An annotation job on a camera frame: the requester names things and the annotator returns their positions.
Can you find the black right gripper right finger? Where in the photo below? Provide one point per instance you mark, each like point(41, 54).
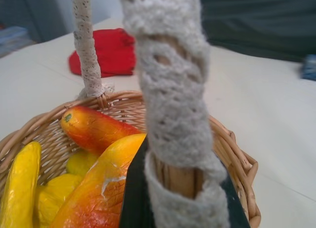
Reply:
point(234, 203)

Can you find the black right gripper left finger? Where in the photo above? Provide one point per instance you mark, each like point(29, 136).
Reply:
point(137, 193)

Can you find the orange-yellow mango with torn skin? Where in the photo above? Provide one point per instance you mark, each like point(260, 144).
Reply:
point(98, 188)

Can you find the small yellow lemon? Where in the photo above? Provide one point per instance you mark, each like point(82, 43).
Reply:
point(80, 162)

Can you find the orange-red mango with green stem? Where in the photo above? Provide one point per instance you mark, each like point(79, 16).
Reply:
point(98, 131)

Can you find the short yellow banana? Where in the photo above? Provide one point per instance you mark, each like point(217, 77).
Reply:
point(56, 191)

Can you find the long yellow banana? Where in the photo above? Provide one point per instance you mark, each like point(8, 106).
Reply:
point(21, 186)

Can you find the red cloth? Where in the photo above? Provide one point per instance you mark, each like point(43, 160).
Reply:
point(111, 52)

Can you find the blue object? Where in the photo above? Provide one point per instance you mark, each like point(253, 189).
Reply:
point(309, 67)

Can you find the dark green curtain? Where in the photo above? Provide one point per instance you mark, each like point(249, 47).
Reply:
point(259, 18)

